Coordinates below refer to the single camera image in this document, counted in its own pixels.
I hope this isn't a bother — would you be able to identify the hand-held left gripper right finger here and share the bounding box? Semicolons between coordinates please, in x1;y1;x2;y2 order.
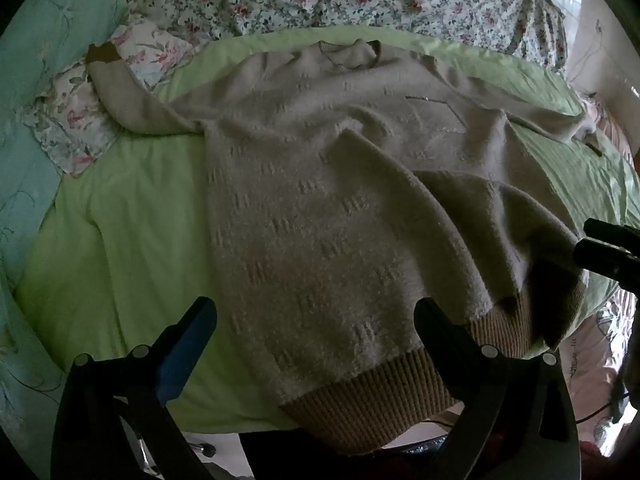
414;297;583;480

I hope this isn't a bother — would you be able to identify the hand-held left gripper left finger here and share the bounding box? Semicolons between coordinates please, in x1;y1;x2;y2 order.
50;296;218;480

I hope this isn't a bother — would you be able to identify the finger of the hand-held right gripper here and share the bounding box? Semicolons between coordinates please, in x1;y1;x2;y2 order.
583;218;640;257
572;240;640;288

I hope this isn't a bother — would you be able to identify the beige knit sweater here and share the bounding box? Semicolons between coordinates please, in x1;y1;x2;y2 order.
86;40;603;456

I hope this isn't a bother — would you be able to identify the person's patterned pajamas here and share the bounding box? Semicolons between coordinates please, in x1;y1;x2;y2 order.
559;287;637;457

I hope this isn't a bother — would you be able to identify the light green bed sheet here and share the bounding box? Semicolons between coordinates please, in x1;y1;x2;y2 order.
15;27;638;433

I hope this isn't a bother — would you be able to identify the small floral pillow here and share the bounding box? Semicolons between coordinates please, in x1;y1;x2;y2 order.
22;14;201;177

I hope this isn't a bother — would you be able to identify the teal floral bedding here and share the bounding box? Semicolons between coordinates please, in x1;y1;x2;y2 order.
0;0;128;461

